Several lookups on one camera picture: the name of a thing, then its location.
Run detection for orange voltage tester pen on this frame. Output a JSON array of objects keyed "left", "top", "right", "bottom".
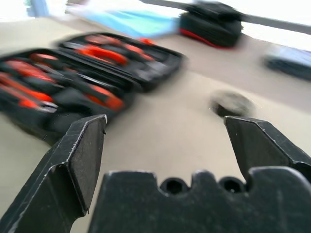
[{"left": 28, "top": 52, "right": 59, "bottom": 62}]

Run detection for flathead screwdriver orange black handle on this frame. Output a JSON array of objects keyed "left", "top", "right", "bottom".
[{"left": 0, "top": 77, "right": 54, "bottom": 108}]

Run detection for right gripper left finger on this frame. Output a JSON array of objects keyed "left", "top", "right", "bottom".
[{"left": 0, "top": 114, "right": 108, "bottom": 233}]

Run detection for orange handled pliers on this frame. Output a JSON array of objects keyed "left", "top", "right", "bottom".
[{"left": 74, "top": 45, "right": 129, "bottom": 66}]

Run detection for black tool case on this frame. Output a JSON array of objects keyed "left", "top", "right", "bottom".
[{"left": 0, "top": 32, "right": 188, "bottom": 144}]

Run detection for black bag with red trim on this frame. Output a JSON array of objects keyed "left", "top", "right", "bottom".
[{"left": 178, "top": 1, "right": 244, "bottom": 50}]

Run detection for blue sheet in plastic bag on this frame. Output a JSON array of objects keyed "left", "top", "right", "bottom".
[{"left": 65, "top": 4, "right": 178, "bottom": 40}]

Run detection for dark navy folded cloth pack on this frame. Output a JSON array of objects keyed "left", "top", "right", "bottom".
[{"left": 263, "top": 45, "right": 311, "bottom": 80}]

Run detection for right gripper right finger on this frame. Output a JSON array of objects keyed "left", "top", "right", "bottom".
[{"left": 223, "top": 116, "right": 311, "bottom": 183}]

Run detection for black electrical tape roll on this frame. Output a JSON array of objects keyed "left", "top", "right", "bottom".
[{"left": 209, "top": 89, "right": 256, "bottom": 117}]

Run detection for phillips screwdriver orange black handle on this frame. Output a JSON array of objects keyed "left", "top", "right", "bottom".
[{"left": 84, "top": 84, "right": 125, "bottom": 110}]

